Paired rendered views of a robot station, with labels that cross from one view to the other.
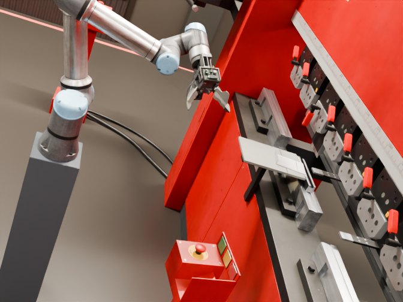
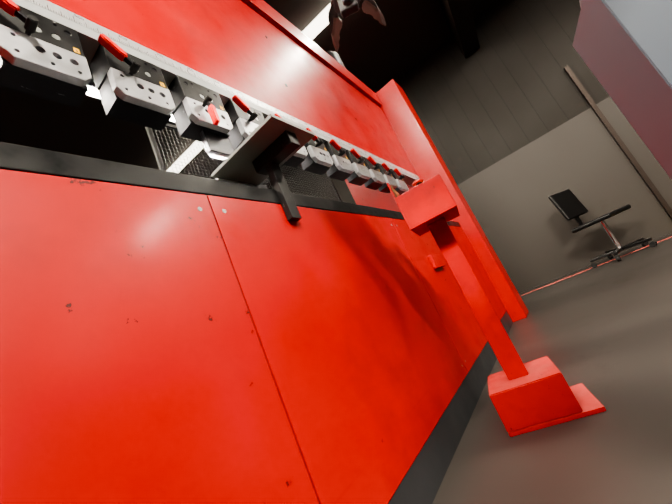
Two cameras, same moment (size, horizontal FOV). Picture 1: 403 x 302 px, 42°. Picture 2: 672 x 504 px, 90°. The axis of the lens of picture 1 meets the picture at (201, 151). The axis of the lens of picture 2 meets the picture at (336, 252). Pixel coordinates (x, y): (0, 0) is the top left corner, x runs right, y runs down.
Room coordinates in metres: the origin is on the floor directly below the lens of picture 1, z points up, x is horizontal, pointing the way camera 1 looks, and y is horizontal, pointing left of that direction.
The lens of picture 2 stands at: (2.42, 0.41, 0.45)
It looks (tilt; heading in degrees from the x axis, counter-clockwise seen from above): 13 degrees up; 226
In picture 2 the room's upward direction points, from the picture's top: 24 degrees counter-clockwise
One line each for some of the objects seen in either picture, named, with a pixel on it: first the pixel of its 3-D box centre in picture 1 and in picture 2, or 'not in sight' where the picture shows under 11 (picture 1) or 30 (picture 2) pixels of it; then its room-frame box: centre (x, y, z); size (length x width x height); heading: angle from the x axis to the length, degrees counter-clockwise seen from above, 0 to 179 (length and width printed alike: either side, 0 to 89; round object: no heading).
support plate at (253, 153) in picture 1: (271, 157); (263, 154); (1.88, -0.26, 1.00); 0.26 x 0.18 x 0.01; 106
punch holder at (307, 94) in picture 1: (320, 88); (134, 89); (2.14, -0.34, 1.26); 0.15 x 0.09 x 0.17; 16
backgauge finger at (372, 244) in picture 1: (373, 242); not in sight; (1.58, -0.68, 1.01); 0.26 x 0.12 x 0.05; 106
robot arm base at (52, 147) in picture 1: (60, 138); not in sight; (1.64, 0.50, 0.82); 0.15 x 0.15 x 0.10
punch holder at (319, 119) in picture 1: (333, 111); (200, 112); (1.95, -0.40, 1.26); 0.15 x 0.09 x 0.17; 16
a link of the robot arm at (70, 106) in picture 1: (68, 111); not in sight; (1.65, 0.50, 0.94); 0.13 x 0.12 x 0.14; 11
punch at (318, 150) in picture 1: (319, 141); (219, 148); (1.92, -0.41, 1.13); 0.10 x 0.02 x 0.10; 16
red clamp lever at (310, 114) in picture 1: (310, 115); (211, 111); (1.95, -0.33, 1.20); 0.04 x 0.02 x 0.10; 106
